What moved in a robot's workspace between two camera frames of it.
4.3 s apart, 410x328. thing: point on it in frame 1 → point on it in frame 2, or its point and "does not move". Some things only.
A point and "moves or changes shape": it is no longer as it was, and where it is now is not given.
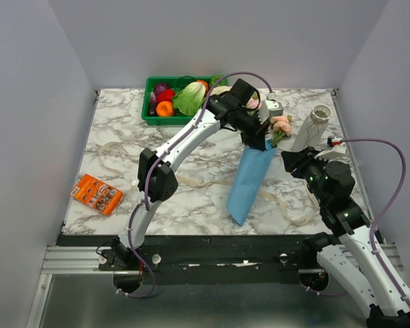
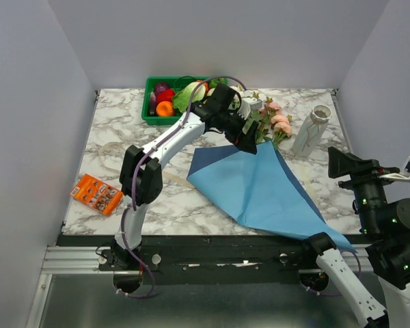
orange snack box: [97, 195] does not move
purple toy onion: [160, 87] does not move
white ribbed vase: [311, 130] does not move
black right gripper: [292, 158] → [371, 170]
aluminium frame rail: [73, 260] does not move
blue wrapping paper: [249, 178] moves or changes shape
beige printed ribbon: [286, 208] moves or changes shape
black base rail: [202, 259] does not move
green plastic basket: [170, 82] does not move
